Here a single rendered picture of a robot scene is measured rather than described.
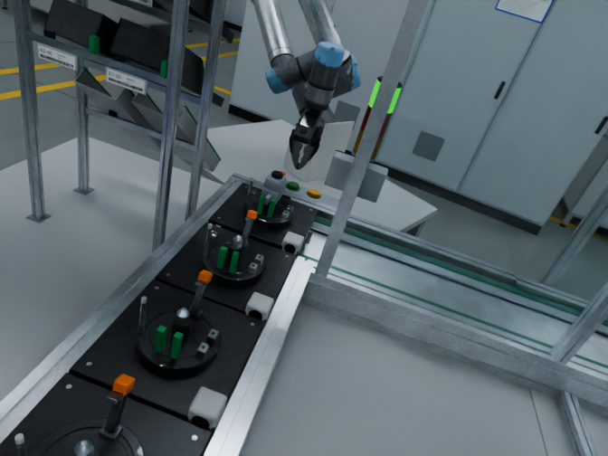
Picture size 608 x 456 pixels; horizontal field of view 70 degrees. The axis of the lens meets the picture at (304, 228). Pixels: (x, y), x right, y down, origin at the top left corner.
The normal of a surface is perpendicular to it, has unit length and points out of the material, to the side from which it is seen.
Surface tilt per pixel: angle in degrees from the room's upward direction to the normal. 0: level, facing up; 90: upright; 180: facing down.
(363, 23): 90
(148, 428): 0
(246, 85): 90
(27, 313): 0
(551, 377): 90
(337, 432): 0
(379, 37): 90
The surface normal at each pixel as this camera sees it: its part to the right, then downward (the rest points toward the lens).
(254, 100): -0.35, 0.43
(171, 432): 0.26, -0.81
